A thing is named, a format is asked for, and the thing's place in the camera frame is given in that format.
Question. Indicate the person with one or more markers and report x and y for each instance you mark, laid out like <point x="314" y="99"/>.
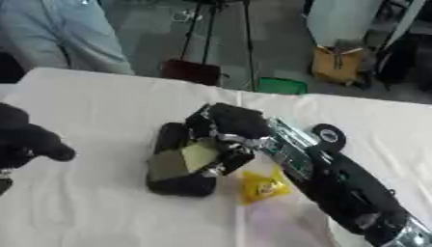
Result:
<point x="62" y="32"/>

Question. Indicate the green box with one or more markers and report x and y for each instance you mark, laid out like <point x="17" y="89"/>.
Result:
<point x="282" y="86"/>

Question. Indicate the black bag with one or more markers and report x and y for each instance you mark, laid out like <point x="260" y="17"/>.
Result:
<point x="400" y="61"/>

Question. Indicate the tan cardboard box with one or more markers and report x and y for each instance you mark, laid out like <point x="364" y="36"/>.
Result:
<point x="332" y="66"/>

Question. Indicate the black tripod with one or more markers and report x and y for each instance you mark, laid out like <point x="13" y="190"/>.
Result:
<point x="247" y="41"/>

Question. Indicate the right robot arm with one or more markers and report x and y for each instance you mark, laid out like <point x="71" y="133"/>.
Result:
<point x="343" y="180"/>

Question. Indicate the yellow snack packet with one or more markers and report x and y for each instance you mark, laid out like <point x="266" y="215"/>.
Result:
<point x="263" y="188"/>

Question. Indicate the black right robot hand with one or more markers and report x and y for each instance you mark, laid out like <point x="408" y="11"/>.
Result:
<point x="239" y="120"/>

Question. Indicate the dark red box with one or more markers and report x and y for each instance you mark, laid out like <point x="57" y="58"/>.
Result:
<point x="191" y="72"/>

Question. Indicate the black box with olive inside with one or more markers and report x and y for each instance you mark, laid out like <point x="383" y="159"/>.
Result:
<point x="169" y="164"/>

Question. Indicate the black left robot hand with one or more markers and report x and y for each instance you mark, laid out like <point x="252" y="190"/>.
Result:
<point x="31" y="141"/>

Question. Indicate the white panel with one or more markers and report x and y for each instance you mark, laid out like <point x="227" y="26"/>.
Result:
<point x="340" y="19"/>

